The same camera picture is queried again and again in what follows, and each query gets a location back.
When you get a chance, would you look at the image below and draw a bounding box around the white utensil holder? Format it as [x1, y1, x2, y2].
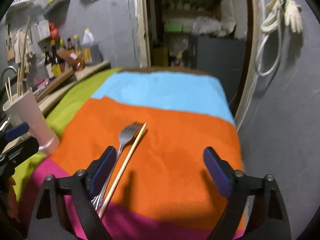
[3, 90, 60, 156]

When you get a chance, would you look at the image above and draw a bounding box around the metal faucet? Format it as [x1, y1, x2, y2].
[1, 66, 17, 89]

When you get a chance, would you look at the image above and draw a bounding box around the dark grey cabinet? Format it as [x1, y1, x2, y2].
[189, 35, 246, 102]

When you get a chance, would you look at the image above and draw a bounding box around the wooden door frame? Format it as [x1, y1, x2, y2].
[134, 0, 265, 129]

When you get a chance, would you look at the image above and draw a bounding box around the white hose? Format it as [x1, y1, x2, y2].
[254, 0, 286, 78]

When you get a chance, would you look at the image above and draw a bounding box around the metal fork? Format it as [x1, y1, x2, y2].
[91, 122, 143, 211]

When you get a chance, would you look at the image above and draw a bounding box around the grey wall shelf basket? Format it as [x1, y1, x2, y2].
[42, 0, 71, 16]

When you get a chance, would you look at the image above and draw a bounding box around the white rubber glove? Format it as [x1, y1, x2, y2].
[284, 0, 303, 34]

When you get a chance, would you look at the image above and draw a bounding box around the dark wine bottle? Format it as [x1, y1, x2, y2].
[44, 47, 55, 80]

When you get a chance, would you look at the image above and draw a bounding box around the large oil jug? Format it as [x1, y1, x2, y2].
[82, 28, 95, 64]

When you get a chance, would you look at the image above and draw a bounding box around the wooden cutting board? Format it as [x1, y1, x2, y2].
[35, 60, 111, 103]

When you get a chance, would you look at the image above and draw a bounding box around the dark soy sauce bottle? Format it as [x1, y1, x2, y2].
[50, 40, 62, 77]

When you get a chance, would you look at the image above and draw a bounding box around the multicolour striped cloth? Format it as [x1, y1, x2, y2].
[14, 69, 242, 239]

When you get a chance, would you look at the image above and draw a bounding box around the red plastic bag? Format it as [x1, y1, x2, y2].
[49, 22, 60, 42]

